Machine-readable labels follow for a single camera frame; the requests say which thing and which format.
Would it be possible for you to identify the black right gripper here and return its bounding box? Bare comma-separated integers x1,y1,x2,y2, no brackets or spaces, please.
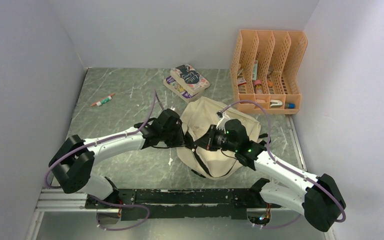
194,124,238,153

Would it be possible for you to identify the beige canvas backpack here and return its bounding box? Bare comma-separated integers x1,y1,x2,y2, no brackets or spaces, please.
176,97,267,181

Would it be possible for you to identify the floral Little Women book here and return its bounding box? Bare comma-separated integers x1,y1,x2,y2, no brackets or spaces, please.
170,64,210,95

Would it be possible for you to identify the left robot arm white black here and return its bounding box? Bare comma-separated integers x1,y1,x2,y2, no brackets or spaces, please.
48,109,184,208

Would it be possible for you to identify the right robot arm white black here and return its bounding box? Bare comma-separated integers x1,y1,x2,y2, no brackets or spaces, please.
193,119,346,232

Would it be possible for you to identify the purple illustrated paperback book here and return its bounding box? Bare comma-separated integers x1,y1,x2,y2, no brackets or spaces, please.
162,76,203,103

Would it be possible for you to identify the orange green white marker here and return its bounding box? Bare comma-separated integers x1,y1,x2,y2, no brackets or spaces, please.
90,93,115,107

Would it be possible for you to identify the white stapler in organizer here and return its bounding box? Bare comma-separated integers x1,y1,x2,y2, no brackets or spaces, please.
269,99,284,108

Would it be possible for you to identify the green white packet in organizer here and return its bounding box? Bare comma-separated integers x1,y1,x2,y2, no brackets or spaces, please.
251,60,258,81

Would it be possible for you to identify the blue cap item in organizer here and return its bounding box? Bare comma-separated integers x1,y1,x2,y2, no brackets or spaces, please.
284,103,296,109

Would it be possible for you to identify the orange plastic file organizer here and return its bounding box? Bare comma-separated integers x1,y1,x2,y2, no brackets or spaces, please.
230,29,308,115

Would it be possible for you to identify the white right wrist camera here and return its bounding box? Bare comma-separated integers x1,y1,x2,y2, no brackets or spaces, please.
216,111,231,130

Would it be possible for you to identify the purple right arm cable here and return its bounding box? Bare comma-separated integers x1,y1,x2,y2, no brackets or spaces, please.
216,100,347,230

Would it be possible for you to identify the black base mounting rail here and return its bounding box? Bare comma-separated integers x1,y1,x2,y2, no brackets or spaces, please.
85,188,282,222

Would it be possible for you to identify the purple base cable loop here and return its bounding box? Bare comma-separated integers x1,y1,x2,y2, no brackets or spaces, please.
95,202,151,232

